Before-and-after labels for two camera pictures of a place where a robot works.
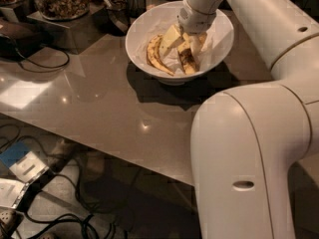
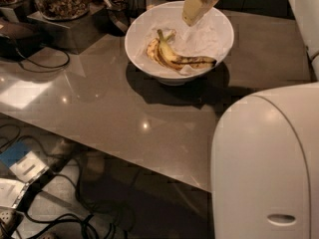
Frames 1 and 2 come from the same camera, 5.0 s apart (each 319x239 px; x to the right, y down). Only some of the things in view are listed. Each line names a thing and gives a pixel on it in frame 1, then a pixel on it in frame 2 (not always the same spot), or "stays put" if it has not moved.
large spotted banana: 188,60 to 179,62
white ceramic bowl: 159,46 stays put
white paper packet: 12,192 stays put
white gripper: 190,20 to 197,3
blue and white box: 23,163 stays put
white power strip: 5,214 stays put
